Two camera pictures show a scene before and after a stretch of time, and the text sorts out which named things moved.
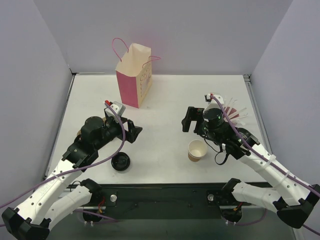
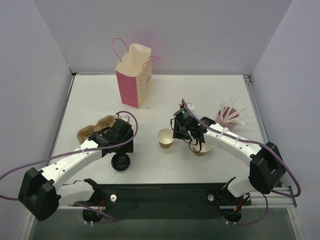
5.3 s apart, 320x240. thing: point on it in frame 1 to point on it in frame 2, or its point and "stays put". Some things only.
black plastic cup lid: [120, 161] stays put
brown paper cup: [197, 149] to [165, 138]
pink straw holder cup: [232, 113] stays put
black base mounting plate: [165, 201] stays put
